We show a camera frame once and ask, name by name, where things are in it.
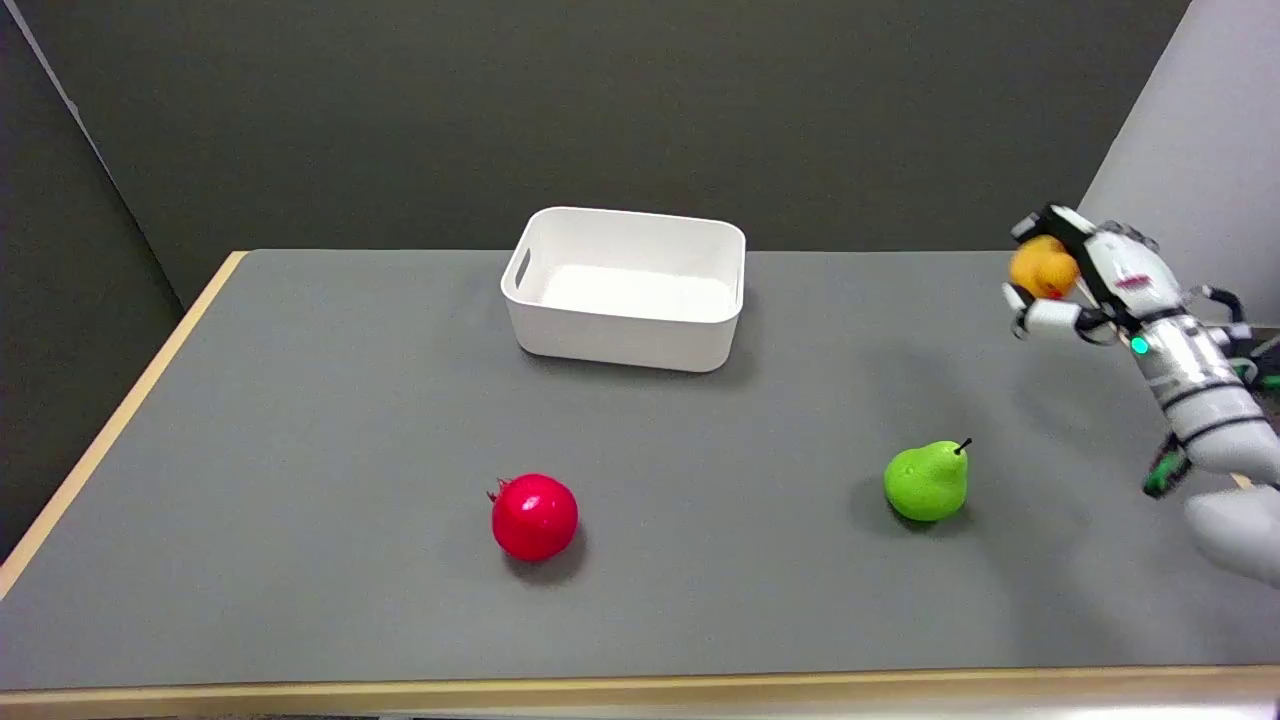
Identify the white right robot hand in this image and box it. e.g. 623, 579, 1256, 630
1002, 204, 1189, 347

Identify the yellow rubber duck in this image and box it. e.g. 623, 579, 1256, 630
1010, 235, 1081, 300

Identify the white plastic box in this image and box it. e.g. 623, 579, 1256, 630
500, 206, 748, 374

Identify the green pear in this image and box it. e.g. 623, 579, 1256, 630
883, 437, 973, 523

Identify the red pomegranate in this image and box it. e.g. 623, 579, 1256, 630
487, 474, 580, 562

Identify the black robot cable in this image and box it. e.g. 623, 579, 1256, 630
1190, 285, 1280, 391

